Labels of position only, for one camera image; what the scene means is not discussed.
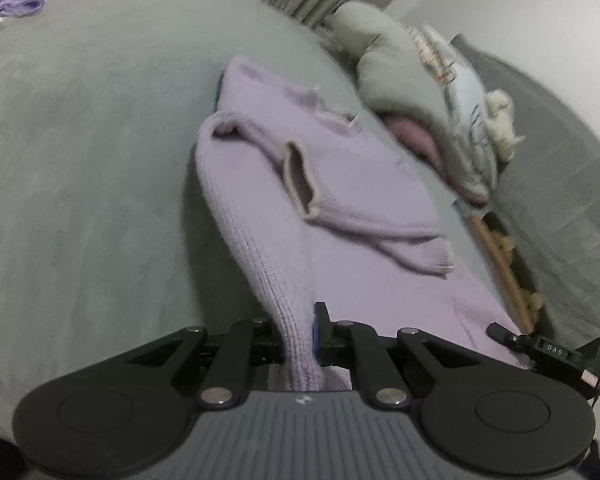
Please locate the floral print cloth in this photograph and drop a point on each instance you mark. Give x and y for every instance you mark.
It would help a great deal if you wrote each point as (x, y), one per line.
(435, 55)

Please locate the light grey flower-outline pillow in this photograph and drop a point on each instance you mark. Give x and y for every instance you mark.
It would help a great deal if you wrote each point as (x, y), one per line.
(470, 105)

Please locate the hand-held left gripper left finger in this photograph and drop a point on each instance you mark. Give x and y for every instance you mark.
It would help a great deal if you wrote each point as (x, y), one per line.
(267, 345)

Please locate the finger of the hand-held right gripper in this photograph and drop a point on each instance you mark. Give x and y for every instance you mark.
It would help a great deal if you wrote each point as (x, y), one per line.
(510, 336)

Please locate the lilac knitted sweater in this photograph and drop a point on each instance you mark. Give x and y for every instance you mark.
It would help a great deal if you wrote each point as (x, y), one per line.
(355, 200)

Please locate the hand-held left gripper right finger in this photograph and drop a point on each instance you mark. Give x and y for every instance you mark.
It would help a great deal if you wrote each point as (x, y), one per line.
(317, 342)

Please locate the grey quilted headboard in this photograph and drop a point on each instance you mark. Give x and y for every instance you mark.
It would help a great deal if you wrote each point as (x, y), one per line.
(570, 185)

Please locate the white plush toy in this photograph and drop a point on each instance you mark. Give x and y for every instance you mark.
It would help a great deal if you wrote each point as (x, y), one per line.
(502, 120)

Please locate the wooden rail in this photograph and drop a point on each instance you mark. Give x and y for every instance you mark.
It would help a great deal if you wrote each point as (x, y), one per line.
(505, 270)

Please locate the grey bed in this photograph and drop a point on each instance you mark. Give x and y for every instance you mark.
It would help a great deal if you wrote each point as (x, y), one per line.
(80, 160)

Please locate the pink cushion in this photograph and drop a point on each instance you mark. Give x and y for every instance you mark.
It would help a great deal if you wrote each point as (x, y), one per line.
(415, 132)

